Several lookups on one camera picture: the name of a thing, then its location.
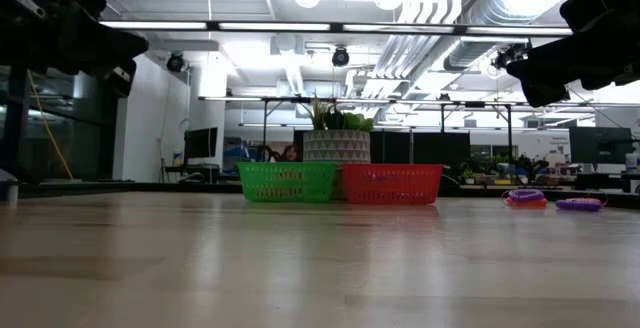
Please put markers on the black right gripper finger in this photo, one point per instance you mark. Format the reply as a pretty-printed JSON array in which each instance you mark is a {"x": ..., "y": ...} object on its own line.
[{"x": 550, "y": 73}]

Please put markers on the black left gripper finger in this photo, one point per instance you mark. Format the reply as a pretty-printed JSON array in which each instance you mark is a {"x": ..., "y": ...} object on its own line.
[{"x": 100, "y": 48}]

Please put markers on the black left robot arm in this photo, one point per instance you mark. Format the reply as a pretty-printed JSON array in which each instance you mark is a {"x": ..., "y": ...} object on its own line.
[{"x": 12, "y": 128}]

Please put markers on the white LED light strip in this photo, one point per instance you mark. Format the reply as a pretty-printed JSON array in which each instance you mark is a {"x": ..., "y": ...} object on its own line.
[
  {"x": 150, "y": 25},
  {"x": 275, "y": 26},
  {"x": 520, "y": 31}
]

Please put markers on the black round hanging fixture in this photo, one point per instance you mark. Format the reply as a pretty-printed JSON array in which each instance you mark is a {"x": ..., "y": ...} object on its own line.
[
  {"x": 340, "y": 58},
  {"x": 175, "y": 63}
]

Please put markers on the black computer monitor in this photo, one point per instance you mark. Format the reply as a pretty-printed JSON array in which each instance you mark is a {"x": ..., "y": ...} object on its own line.
[
  {"x": 600, "y": 145},
  {"x": 200, "y": 143}
]

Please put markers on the small green desk plant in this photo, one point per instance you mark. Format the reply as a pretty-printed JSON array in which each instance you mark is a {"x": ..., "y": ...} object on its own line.
[
  {"x": 500, "y": 165},
  {"x": 468, "y": 175}
]

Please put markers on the black partition panel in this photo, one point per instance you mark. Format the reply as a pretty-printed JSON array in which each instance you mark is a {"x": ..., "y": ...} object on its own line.
[{"x": 430, "y": 148}]

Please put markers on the red plastic basket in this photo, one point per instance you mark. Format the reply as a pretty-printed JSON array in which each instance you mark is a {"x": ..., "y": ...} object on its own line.
[{"x": 390, "y": 168}]

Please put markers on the green potted plant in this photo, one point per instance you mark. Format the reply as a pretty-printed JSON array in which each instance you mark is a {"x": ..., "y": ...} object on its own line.
[{"x": 357, "y": 122}]

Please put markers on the person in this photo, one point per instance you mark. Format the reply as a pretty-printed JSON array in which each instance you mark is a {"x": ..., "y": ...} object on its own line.
[{"x": 290, "y": 154}]

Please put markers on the green plastic basket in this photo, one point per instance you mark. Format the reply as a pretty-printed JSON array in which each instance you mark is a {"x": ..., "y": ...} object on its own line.
[{"x": 285, "y": 166}]

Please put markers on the white geometric plant pot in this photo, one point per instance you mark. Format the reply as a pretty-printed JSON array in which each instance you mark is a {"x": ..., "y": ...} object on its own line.
[{"x": 335, "y": 145}]

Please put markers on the black overhead camera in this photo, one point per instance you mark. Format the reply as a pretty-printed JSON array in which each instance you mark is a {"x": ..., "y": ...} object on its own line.
[{"x": 505, "y": 59}]

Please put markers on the black background rig frame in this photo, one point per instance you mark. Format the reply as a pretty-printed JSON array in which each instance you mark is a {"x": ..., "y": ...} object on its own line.
[{"x": 509, "y": 133}]

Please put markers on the silver ventilation duct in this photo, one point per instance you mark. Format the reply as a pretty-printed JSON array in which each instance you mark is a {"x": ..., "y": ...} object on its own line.
[{"x": 480, "y": 18}]

